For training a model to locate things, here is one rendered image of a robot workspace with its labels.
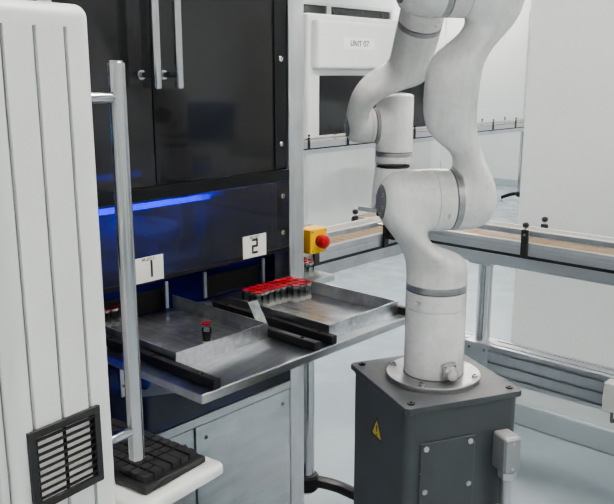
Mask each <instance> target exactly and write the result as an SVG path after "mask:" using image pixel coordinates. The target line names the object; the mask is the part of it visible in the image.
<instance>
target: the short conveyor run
mask: <svg viewBox="0 0 614 504"><path fill-rule="evenodd" d="M352 213H353V214H354V216H352V221H351V222H346V223H342V224H337V225H332V226H328V227H326V228H327V236H328V237H329V238H330V244H329V246H328V247H327V250H326V251H323V252H319V253H315V254H311V255H310V254H305V253H304V257H307V258H313V261H314V270H317V271H322V272H326V273H334V272H338V271H341V270H345V269H348V268H352V267H355V266H359V265H362V264H366V263H370V262H373V261H377V260H380V259H384V258H387V257H391V256H394V255H398V254H401V253H403V251H402V249H401V247H400V246H399V244H398V243H397V241H396V240H390V239H385V238H384V228H385V225H384V224H383V222H382V221H381V219H380V217H379V216H374V217H370V218H365V219H360V220H358V216H356V214H357V213H358V210H357V209H353V210H352Z"/></svg>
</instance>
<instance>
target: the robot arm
mask: <svg viewBox="0 0 614 504"><path fill-rule="evenodd" d="M524 1H525V0H396V2H397V4H398V6H399V7H400V8H401V9H400V13H399V17H398V22H397V27H396V32H395V36H394V41H393V46H392V51H391V55H390V59H389V60H388V61H387V62H386V63H384V64H382V65H381V66H379V67H377V68H376V69H374V70H373V71H371V72H370V73H368V74H367V75H366V76H365V77H364V78H363V79H362V80H361V81H360V82H359V83H358V84H357V86H356V87H355V89H354V90H353V92H352V95H351V97H350V100H349V104H348V108H347V113H346V118H345V125H344V127H345V134H346V137H347V138H348V139H349V140H350V141H352V142H358V143H371V142H373V143H375V144H376V153H375V162H376V163H380V164H377V167H376V168H375V172H374V178H373V186H372V198H371V207H372V209H375V210H377V213H376V215H377V216H379V217H380V219H381V221H382V222H383V224H384V225H385V228H384V238H385V239H390V240H396V241H397V243H398V244H399V246H400V247H401V249H402V251H403V254H404V257H405V262H406V303H405V304H406V306H405V339H404V357H403V358H400V359H397V360H395V361H392V362H391V363H390V364H389V365H388V366H387V369H386V375H387V378H388V379H389V380H390V381H391V382H392V383H394V384H395V385H397V386H399V387H401V388H404V389H407V390H410V391H414V392H420V393H426V394H454V393H460V392H465V391H468V390H471V389H473V388H474V387H476V386H477V385H478V384H479V383H480V377H481V374H480V371H479V370H478V369H477V368H476V367H475V366H473V365H472V364H470V363H468V362H465V361H464V342H465V321H466V299H467V276H468V272H467V264H466V261H465V259H464V258H463V257H462V256H461V255H459V254H458V253H455V252H453V251H451V250H448V249H446V248H443V247H440V246H438V245H435V244H433V243H432V242H431V241H430V239H429V237H428V232H429V231H442V230H467V229H474V228H478V227H480V226H482V225H484V224H486V223H487V222H488V221H490V219H491V218H492V217H493V215H494V213H495V210H496V207H497V201H498V198H497V190H496V186H495V183H494V180H493V177H492V174H491V172H490V170H489V167H488V165H487V162H486V160H485V158H484V155H483V152H482V149H481V146H480V142H479V138H478V132H477V106H478V98H479V89H480V81H481V74H482V69H483V66H484V63H485V61H486V59H487V57H488V55H489V53H490V52H491V50H492V49H493V47H494V46H495V45H496V44H497V43H498V41H499V40H500V39H501V38H502V37H503V36H504V35H505V34H506V32H507V31H508V30H509V29H510V28H511V27H512V26H513V24H514V23H515V22H516V20H517V18H518V17H519V15H520V13H521V11H522V8H523V5H524ZM444 18H464V26H463V28H462V29H461V31H460V32H459V33H458V34H457V35H456V36H455V37H454V38H453V39H452V40H451V41H450V42H449V43H447V44H446V45H445V46H444V47H442V48H441V49H440V50H439V51H438V52H437V53H436V54H435V55H434V53H435V50H436V46H437V43H438V40H439V36H440V33H441V29H442V26H443V22H444ZM424 81H425V83H424V95H423V114H424V121H425V124H426V127H427V129H428V131H429V133H430V134H431V135H432V137H433V138H434V139H435V140H436V141H437V142H439V143H440V144H441V145H442V146H444V147H445V148H446V149H447V150H448V151H449V152H450V154H451V156H452V166H451V167H450V168H445V169H411V170H410V165H409V163H412V158H413V157H412V145H413V114H414V96H413V95H412V94H409V93H396V92H399V91H402V90H405V89H408V88H412V87H415V86H418V85H420V84H421V83H423V82H424ZM375 105H376V108H373V107H374V106H375Z"/></svg>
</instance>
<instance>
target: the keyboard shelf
mask: <svg viewBox="0 0 614 504"><path fill-rule="evenodd" d="M222 473H223V465H222V463H220V462H219V461H216V460H214V459H211V458H209V457H206V456H205V462H204V463H202V464H200V465H199V466H197V467H195V468H193V469H192V470H190V471H188V472H186V473H184V474H183V475H181V476H179V477H177V478H176V479H174V480H172V481H170V482H168V483H167V484H165V485H163V486H161V487H160V488H158V489H156V490H154V491H152V492H151V493H149V494H147V495H144V494H141V493H139V492H137V491H135V490H133V489H130V488H128V487H126V486H124V485H122V484H120V483H117V482H115V496H116V504H172V503H174V502H176V501H177V500H179V499H181V498H182V497H184V496H186V495H187V494H189V493H191V492H192V491H194V490H196V489H197V488H199V487H201V486H202V485H204V484H206V483H208V482H209V481H211V480H213V479H214V478H216V477H218V476H219V475H221V474H222Z"/></svg>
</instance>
